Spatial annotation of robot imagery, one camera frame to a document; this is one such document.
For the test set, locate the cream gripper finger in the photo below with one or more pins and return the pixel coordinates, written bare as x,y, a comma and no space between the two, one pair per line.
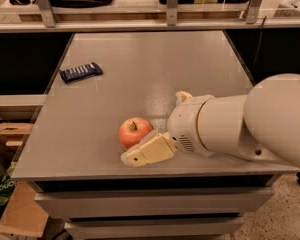
154,147
182,96

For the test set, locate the red apple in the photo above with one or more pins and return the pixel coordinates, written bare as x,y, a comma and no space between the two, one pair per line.
133,130

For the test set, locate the metal shelf frame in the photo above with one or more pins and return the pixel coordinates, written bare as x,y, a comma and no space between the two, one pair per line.
143,15

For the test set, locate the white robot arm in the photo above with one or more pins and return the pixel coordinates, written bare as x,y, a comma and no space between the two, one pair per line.
263,125

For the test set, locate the brown cardboard box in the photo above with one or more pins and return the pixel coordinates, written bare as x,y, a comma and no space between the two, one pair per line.
21,218

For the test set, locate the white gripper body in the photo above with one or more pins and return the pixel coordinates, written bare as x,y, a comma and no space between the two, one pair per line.
184,125

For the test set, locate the grey lower drawer front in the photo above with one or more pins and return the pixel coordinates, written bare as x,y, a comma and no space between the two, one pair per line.
129,229

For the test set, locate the blue rxbar blueberry wrapper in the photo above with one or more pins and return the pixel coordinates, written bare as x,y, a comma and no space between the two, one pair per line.
80,72

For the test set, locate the grey drawer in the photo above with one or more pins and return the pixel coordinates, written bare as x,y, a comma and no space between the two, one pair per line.
103,204
129,229

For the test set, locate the grey upper drawer front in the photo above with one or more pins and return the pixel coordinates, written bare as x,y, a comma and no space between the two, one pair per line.
103,204

